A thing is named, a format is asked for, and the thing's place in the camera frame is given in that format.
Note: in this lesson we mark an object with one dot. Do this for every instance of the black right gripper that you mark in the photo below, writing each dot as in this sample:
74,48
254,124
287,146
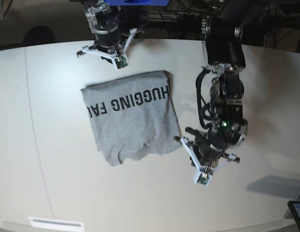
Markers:
111,42

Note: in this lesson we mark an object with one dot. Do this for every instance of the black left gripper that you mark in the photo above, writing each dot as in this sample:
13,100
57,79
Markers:
208,148

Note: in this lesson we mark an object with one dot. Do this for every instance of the grey T-shirt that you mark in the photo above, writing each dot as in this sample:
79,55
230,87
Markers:
132,117

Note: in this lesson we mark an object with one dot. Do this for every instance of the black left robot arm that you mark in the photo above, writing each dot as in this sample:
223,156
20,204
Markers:
219,87

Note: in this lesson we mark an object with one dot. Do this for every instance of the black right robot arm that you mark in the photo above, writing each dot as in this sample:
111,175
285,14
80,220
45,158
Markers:
103,23

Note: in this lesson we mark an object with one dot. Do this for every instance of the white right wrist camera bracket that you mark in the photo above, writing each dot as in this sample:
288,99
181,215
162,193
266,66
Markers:
111,57

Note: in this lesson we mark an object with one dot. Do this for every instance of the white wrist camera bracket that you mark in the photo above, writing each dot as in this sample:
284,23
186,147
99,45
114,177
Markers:
111,57
201,176

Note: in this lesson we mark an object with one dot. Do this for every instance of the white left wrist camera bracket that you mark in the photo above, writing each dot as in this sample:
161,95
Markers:
201,176

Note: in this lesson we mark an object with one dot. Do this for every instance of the tablet with dark frame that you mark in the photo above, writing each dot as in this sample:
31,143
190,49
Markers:
294,207

